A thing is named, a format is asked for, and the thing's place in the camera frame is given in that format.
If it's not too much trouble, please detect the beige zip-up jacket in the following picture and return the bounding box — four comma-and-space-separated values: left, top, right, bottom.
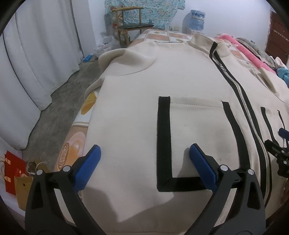
82, 35, 288, 234

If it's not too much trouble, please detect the brown paper bag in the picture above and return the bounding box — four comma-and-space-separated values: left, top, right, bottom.
14, 160, 51, 211

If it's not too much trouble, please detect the red paper gift bag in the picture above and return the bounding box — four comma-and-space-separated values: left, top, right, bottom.
4, 151, 26, 195

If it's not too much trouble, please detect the blue patterned cloth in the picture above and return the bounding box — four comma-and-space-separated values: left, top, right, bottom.
276, 68, 289, 87

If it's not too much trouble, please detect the patterned tile bed sheet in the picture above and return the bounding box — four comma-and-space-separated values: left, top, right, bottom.
54, 35, 255, 170

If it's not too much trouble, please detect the grey lace pillow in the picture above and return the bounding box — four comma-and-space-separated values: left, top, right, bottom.
236, 38, 275, 69

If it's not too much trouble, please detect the dark red wooden door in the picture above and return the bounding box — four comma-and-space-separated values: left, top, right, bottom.
266, 11, 289, 65

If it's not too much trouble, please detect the pink floral blanket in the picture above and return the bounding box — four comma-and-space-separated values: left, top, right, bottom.
217, 34, 276, 74

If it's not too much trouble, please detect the blue water dispenser bottle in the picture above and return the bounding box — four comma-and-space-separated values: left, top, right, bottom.
189, 10, 206, 31

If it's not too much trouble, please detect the small blue floor object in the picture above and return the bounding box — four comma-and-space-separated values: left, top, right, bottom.
82, 54, 93, 63

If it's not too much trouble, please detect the white curtain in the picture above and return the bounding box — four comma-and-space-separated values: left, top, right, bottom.
1, 1, 83, 150

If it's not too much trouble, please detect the white plastic bag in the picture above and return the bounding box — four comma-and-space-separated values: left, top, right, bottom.
94, 36, 120, 54

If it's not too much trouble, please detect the teal patterned hanging cloth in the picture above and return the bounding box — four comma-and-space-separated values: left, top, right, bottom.
104, 0, 185, 35

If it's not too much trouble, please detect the wooden chair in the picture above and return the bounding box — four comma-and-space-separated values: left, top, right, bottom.
110, 6, 154, 46

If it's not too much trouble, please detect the wall power socket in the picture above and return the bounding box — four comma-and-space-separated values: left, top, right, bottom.
169, 25, 180, 32

